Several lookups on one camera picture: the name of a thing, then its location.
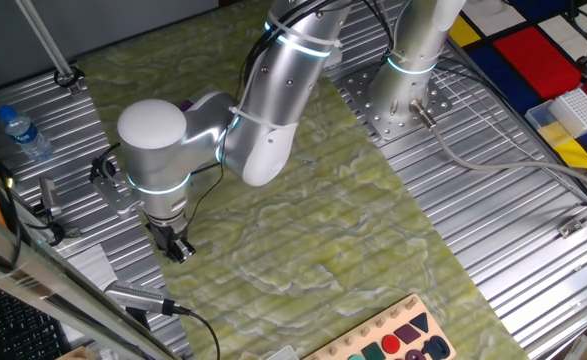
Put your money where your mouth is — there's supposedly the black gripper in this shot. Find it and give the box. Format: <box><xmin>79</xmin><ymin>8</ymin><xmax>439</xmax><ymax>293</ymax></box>
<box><xmin>145</xmin><ymin>218</ymin><xmax>197</xmax><ymax>265</ymax></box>

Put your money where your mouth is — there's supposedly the white pipette tip box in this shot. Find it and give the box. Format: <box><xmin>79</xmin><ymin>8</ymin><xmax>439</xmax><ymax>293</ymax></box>
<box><xmin>547</xmin><ymin>87</ymin><xmax>587</xmax><ymax>139</ymax></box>

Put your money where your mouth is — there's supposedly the green marble pattern mat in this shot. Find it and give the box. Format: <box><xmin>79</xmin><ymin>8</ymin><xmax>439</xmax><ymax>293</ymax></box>
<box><xmin>75</xmin><ymin>0</ymin><xmax>532</xmax><ymax>360</ymax></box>

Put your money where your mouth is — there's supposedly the clear plastic container corner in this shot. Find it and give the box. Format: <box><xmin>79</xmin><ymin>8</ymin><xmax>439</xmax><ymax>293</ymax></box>
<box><xmin>267</xmin><ymin>344</ymin><xmax>299</xmax><ymax>360</ymax></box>

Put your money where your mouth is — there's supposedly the clear plastic rack lid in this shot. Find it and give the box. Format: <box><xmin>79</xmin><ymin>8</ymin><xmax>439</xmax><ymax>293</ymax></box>
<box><xmin>187</xmin><ymin>82</ymin><xmax>227</xmax><ymax>109</ymax></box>

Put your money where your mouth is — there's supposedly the black keyboard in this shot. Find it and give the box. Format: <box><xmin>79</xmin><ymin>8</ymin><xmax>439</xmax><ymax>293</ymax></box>
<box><xmin>0</xmin><ymin>289</ymin><xmax>72</xmax><ymax>360</ymax></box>

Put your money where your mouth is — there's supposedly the clear water bottle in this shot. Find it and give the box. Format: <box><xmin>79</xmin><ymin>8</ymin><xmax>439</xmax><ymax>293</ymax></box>
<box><xmin>0</xmin><ymin>103</ymin><xmax>54</xmax><ymax>162</ymax></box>

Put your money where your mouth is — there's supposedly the wooden shape puzzle board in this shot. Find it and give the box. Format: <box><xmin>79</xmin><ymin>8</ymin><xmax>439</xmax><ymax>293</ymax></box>
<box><xmin>302</xmin><ymin>293</ymin><xmax>458</xmax><ymax>360</ymax></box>

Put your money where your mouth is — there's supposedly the green square puzzle piece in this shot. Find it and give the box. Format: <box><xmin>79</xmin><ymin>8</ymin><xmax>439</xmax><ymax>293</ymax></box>
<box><xmin>361</xmin><ymin>342</ymin><xmax>387</xmax><ymax>360</ymax></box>

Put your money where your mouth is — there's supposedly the red circle puzzle piece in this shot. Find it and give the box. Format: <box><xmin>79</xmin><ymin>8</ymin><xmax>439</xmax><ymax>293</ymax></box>
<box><xmin>381</xmin><ymin>333</ymin><xmax>402</xmax><ymax>355</ymax></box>

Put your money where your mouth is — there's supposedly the metal robot mounting plate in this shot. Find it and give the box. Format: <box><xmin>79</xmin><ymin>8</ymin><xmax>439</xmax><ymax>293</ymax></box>
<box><xmin>333</xmin><ymin>62</ymin><xmax>454</xmax><ymax>141</ymax></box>

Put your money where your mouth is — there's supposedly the purple square puzzle piece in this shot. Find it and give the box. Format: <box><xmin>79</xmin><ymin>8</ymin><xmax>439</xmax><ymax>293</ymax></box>
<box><xmin>393</xmin><ymin>323</ymin><xmax>422</xmax><ymax>345</ymax></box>

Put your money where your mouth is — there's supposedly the metal pole stand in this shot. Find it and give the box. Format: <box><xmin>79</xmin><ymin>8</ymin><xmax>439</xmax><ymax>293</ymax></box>
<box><xmin>15</xmin><ymin>0</ymin><xmax>85</xmax><ymax>96</ymax></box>

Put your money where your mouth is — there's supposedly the blue triangle puzzle piece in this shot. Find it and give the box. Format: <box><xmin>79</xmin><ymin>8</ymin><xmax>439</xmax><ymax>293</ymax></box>
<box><xmin>409</xmin><ymin>312</ymin><xmax>430</xmax><ymax>334</ymax></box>

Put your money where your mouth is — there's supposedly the clear plastic box lid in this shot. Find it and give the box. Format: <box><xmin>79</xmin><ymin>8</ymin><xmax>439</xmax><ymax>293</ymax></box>
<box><xmin>525</xmin><ymin>99</ymin><xmax>574</xmax><ymax>147</ymax></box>

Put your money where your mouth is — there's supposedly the colourful block pattern mat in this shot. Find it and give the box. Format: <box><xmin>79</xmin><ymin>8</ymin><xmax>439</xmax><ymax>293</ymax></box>
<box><xmin>447</xmin><ymin>0</ymin><xmax>587</xmax><ymax>191</ymax></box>

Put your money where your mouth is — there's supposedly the silver depth camera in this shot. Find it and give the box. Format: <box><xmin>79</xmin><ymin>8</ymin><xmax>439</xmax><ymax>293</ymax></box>
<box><xmin>103</xmin><ymin>279</ymin><xmax>193</xmax><ymax>317</ymax></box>

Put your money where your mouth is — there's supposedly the black camera cable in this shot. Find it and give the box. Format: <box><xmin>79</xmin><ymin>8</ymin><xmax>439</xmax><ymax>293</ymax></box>
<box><xmin>172</xmin><ymin>304</ymin><xmax>222</xmax><ymax>360</ymax></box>

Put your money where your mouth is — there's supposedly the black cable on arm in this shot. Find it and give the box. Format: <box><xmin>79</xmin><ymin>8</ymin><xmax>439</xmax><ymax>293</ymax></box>
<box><xmin>185</xmin><ymin>0</ymin><xmax>344</xmax><ymax>224</ymax></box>

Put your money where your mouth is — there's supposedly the aluminium frame beam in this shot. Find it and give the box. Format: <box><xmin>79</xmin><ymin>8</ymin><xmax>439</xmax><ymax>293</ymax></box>
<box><xmin>0</xmin><ymin>199</ymin><xmax>182</xmax><ymax>360</ymax></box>

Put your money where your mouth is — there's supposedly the navy ring puzzle piece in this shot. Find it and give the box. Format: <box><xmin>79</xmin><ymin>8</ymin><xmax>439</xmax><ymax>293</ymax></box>
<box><xmin>421</xmin><ymin>335</ymin><xmax>452</xmax><ymax>360</ymax></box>

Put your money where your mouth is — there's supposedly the black cable bundle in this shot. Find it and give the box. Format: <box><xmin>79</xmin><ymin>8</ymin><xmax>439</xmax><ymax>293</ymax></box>
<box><xmin>362</xmin><ymin>0</ymin><xmax>399</xmax><ymax>56</ymax></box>

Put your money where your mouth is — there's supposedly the thick grey robot cable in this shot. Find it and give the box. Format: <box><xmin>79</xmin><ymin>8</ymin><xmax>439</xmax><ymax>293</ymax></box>
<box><xmin>408</xmin><ymin>98</ymin><xmax>587</xmax><ymax>196</ymax></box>

